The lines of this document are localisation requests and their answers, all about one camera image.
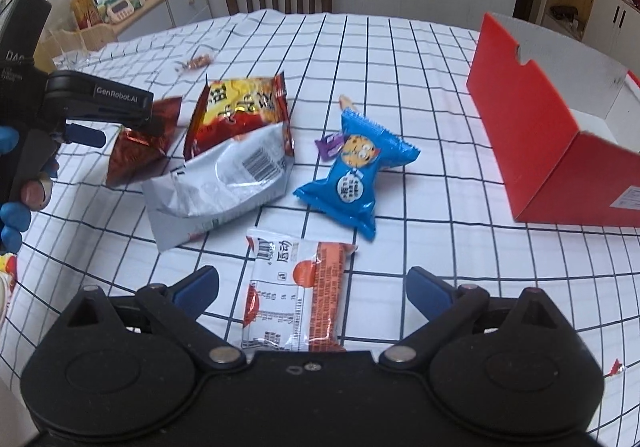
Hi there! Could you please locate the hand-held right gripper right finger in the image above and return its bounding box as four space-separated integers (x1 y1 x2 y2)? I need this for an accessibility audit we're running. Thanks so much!
377 267 576 373

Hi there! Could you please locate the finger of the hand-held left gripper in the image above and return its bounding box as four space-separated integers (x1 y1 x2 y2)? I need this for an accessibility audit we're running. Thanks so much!
55 122 107 149
45 69 167 138

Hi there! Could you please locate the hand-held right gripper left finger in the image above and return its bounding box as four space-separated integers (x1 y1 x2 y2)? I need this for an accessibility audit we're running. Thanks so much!
47 266 248 370

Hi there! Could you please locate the dark red snack packet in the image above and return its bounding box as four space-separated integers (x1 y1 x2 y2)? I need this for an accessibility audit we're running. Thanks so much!
105 97 184 188

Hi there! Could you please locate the silver snack bag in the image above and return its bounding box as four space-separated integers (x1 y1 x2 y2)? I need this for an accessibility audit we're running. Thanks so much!
142 122 297 254

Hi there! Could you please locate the red yellow snack bag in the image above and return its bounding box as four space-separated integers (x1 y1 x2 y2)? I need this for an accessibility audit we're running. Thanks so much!
184 72 297 168

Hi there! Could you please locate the blue cookie packet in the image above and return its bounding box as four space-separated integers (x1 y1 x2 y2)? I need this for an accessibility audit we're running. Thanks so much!
292 109 422 243

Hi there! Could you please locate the red cardboard box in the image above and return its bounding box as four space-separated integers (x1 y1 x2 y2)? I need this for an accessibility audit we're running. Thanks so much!
466 12 640 229

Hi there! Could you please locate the person's left hand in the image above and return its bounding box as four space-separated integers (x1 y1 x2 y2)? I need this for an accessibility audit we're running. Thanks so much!
0 126 61 255

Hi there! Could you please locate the wooden rack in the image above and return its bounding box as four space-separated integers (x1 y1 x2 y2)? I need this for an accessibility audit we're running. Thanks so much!
36 21 120 64

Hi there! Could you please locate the white timer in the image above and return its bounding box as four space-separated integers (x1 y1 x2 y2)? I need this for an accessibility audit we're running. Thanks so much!
104 0 133 24

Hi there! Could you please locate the orange snack bag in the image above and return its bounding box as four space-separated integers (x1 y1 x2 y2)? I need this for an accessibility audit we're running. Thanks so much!
70 0 97 31

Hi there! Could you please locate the small brown candy wrapper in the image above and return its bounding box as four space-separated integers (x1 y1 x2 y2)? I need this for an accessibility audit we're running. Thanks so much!
176 54 217 74

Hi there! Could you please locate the wooden sideboard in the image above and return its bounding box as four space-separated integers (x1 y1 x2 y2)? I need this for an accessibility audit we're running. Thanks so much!
35 0 213 62

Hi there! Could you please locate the purple candy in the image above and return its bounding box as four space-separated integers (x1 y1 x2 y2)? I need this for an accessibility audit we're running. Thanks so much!
314 133 347 161

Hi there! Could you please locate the checked white tablecloth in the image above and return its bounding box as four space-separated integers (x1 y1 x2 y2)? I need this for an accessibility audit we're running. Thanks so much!
0 8 640 447

